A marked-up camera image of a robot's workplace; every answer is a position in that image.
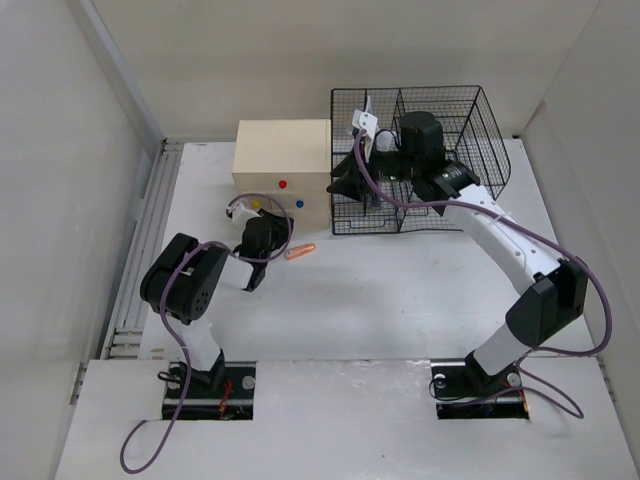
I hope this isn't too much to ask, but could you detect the cream drawer cabinet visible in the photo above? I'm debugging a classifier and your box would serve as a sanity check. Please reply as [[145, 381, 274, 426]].
[[232, 119, 331, 229]]

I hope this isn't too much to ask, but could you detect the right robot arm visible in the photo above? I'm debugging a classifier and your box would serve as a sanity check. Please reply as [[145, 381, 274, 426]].
[[327, 110, 588, 394]]

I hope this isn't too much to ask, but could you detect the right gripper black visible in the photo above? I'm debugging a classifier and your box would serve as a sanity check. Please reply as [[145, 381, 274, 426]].
[[325, 139, 420, 202]]

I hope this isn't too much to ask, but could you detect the aluminium rail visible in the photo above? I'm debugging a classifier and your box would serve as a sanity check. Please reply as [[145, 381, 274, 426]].
[[96, 139, 184, 360]]

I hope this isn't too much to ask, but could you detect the wrist white camera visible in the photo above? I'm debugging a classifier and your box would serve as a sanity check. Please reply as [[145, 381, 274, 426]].
[[351, 108, 375, 162], [225, 200, 260, 228]]

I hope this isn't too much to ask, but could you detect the purple cable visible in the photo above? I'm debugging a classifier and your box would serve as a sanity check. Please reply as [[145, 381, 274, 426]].
[[353, 128, 614, 420], [118, 193, 295, 474]]

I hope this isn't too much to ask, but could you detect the black wire mesh organizer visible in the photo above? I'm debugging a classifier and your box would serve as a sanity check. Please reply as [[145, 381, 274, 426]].
[[327, 85, 511, 235]]

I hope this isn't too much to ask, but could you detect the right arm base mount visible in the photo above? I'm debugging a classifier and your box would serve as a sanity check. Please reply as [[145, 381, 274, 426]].
[[428, 359, 529, 420]]

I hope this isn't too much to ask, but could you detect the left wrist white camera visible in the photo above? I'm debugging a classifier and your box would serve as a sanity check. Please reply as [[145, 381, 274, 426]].
[[225, 200, 260, 228]]

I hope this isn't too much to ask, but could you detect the white paper manual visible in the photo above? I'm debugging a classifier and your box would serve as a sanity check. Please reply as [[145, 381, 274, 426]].
[[362, 93, 397, 179]]

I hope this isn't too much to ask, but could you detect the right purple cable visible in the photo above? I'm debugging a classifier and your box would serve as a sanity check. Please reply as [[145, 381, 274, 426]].
[[353, 128, 614, 420]]

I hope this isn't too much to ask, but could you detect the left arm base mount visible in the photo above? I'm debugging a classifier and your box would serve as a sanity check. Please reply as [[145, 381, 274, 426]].
[[157, 362, 257, 421]]

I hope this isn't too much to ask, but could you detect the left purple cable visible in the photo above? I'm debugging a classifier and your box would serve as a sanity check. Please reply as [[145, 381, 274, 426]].
[[118, 193, 295, 474]]

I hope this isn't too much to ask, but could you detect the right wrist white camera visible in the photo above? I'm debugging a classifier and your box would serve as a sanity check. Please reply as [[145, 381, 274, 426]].
[[351, 108, 375, 162]]

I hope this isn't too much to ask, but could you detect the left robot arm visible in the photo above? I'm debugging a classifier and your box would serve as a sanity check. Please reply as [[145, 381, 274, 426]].
[[140, 202, 294, 397]]

